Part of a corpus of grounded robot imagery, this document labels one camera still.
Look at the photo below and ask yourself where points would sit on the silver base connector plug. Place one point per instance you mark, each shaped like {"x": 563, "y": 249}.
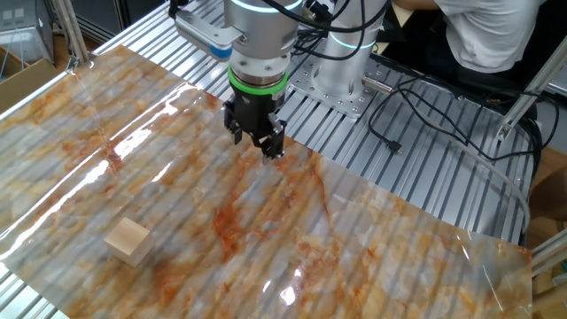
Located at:
{"x": 376, "y": 84}

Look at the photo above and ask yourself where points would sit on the grey metal cabinet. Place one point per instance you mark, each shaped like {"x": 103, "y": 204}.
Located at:
{"x": 22, "y": 26}

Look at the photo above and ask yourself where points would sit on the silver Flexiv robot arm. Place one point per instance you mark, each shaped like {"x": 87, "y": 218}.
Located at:
{"x": 266, "y": 31}

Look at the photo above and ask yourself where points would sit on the bare person forearm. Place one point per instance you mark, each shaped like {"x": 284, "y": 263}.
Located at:
{"x": 412, "y": 3}

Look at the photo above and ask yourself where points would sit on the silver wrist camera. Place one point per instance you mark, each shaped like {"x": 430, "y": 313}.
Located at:
{"x": 199, "y": 33}

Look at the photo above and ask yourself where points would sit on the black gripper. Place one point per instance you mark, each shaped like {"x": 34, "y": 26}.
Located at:
{"x": 257, "y": 108}

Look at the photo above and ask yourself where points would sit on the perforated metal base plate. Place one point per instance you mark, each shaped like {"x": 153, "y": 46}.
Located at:
{"x": 305, "y": 80}

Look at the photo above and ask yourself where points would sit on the light wooden block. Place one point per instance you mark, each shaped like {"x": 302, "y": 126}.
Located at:
{"x": 128, "y": 241}

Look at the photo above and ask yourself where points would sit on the aluminium profile bar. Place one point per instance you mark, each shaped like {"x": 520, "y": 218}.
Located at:
{"x": 549, "y": 252}

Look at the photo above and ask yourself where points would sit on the aluminium frame post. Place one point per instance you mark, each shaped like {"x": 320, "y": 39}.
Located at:
{"x": 73, "y": 35}
{"x": 527, "y": 97}

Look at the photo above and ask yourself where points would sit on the orange marble pattern mat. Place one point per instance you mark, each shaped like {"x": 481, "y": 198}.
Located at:
{"x": 266, "y": 221}

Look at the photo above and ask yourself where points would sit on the person in white shirt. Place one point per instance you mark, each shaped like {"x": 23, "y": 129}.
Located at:
{"x": 487, "y": 31}

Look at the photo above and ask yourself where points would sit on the open cardboard box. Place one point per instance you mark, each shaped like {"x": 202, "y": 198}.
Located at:
{"x": 26, "y": 84}

